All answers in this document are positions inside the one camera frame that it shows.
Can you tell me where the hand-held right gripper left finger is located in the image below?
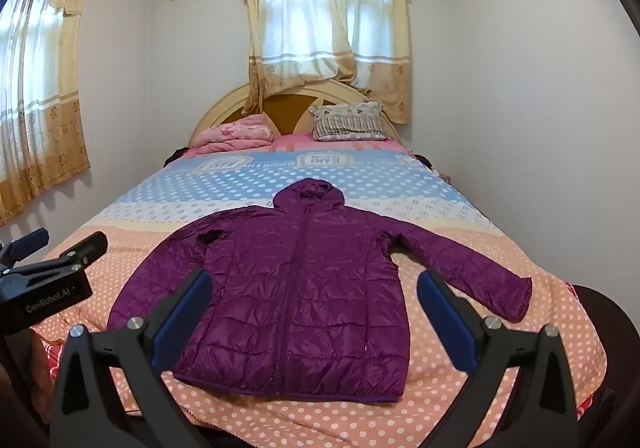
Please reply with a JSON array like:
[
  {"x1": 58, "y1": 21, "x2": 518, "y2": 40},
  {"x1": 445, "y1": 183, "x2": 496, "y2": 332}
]
[{"x1": 50, "y1": 269, "x2": 221, "y2": 448}]

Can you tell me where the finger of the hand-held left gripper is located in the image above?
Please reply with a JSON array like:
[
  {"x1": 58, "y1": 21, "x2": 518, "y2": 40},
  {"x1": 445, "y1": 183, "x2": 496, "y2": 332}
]
[
  {"x1": 0, "y1": 227, "x2": 51, "y2": 273},
  {"x1": 27, "y1": 231, "x2": 109, "y2": 279}
]

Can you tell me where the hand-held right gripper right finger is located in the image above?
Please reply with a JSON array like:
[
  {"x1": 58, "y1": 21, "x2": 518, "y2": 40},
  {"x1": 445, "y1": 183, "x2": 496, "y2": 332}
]
[{"x1": 417, "y1": 269, "x2": 593, "y2": 448}]

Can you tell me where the purple quilted hooded jacket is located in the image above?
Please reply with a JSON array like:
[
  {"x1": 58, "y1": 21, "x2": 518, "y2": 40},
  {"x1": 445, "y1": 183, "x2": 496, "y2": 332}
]
[{"x1": 106, "y1": 179, "x2": 533, "y2": 403}]

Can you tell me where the polka dot bedspread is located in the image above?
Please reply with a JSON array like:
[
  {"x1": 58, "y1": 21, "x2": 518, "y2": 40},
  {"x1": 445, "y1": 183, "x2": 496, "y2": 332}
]
[{"x1": 30, "y1": 148, "x2": 608, "y2": 448}]

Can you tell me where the dark brown rounded furniture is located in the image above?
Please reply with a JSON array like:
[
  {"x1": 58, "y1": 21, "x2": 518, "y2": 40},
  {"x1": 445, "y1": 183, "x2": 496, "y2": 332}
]
[{"x1": 570, "y1": 284, "x2": 640, "y2": 429}]

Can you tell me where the beige side window curtain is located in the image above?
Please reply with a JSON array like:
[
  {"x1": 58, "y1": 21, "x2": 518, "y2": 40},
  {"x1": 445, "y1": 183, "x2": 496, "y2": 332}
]
[{"x1": 0, "y1": 0, "x2": 93, "y2": 227}]

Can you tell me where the pink folded blanket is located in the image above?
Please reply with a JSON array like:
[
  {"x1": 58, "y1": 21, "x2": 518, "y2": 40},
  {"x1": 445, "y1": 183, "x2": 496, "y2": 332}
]
[{"x1": 192, "y1": 114, "x2": 275, "y2": 151}]

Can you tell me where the cream wooden headboard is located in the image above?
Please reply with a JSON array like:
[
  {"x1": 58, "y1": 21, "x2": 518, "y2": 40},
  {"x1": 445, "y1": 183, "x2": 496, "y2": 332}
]
[{"x1": 187, "y1": 78, "x2": 403, "y2": 149}]

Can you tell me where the striped patterned pillow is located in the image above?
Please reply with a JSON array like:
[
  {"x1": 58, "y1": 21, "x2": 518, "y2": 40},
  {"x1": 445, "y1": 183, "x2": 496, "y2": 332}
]
[{"x1": 309, "y1": 101, "x2": 388, "y2": 142}]

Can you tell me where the beige curtain above headboard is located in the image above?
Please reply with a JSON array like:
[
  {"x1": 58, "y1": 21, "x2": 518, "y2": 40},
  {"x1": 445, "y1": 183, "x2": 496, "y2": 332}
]
[{"x1": 241, "y1": 0, "x2": 416, "y2": 125}]

